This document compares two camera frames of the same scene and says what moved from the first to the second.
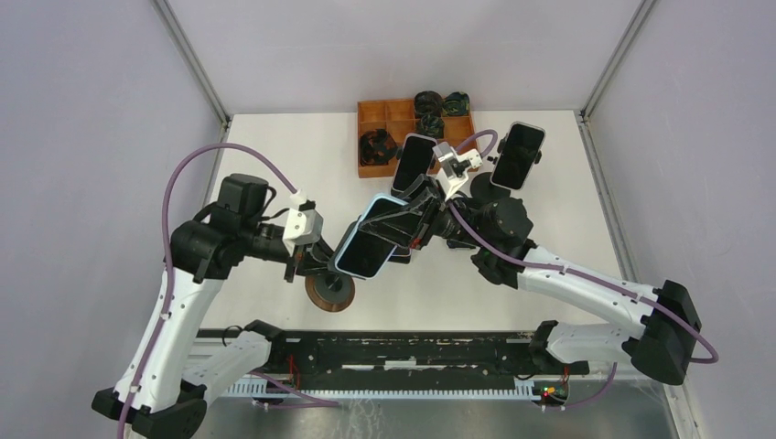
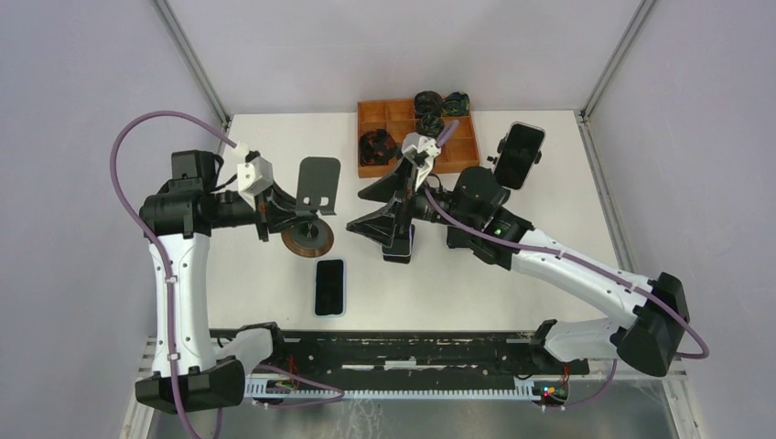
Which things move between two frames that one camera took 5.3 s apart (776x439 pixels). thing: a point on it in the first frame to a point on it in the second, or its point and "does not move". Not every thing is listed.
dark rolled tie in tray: x=376 y=147 does not move
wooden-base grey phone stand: x=331 y=291 to x=317 y=194
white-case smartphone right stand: x=517 y=155 does not move
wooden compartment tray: x=398 y=118 does not move
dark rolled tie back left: x=427 y=101 does not move
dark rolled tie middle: x=430 y=124 does not move
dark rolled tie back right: x=456 y=103 does not move
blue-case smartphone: x=365 y=253 to x=329 y=287
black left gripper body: x=301 y=258 to x=264 y=214
